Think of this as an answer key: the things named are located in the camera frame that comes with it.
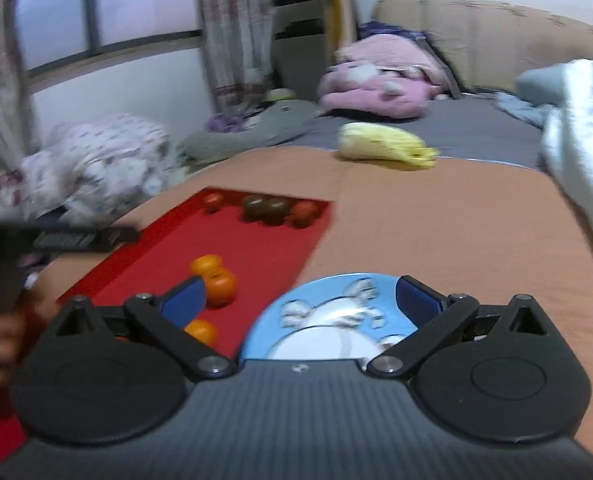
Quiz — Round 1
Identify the orange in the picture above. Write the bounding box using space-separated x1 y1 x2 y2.
204 269 238 308
190 255 224 277
184 319 218 346

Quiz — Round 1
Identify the dark green tomato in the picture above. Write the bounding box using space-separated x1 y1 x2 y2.
262 198 291 225
241 195 267 223

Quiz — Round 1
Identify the grey plush toy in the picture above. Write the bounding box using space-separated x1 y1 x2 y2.
181 89 322 162

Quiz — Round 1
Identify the beige padded headboard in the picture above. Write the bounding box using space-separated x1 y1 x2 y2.
371 0 593 95

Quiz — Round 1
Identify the purple plush toy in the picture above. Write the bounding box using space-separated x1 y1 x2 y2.
205 112 250 133

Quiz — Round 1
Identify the grey cabinet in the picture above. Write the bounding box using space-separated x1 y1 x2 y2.
271 0 340 103

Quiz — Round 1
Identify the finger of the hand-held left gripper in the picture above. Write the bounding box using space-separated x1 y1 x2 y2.
29 225 142 257

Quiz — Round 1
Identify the napa cabbage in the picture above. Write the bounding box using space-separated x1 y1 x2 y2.
337 122 440 171

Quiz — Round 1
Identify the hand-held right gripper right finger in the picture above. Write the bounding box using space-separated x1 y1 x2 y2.
367 275 550 377

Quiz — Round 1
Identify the blue cartoon plate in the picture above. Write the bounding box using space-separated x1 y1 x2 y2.
239 272 420 361

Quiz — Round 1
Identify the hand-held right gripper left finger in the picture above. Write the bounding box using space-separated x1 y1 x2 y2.
51 276 238 380

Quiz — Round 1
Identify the pink plush toy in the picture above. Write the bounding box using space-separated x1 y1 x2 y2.
318 57 450 120

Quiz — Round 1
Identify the light blue blanket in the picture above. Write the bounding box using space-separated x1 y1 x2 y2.
497 47 593 281

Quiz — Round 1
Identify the grey bedsheet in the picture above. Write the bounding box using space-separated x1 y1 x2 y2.
276 95 547 168

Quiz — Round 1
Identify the yellow cloth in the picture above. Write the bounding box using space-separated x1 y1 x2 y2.
333 0 358 46

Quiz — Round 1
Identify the light blue pillow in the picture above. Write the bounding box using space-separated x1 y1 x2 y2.
517 67 567 107

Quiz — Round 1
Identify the orange bed mat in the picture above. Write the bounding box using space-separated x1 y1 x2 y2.
19 145 593 461

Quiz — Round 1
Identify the window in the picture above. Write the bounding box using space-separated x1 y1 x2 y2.
14 0 202 78

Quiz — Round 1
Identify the red tray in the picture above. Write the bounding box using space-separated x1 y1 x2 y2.
0 186 333 466

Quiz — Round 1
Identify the person's left hand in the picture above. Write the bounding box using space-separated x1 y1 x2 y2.
0 287 64 391

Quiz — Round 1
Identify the polka dot quilt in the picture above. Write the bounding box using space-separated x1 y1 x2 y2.
19 114 177 221

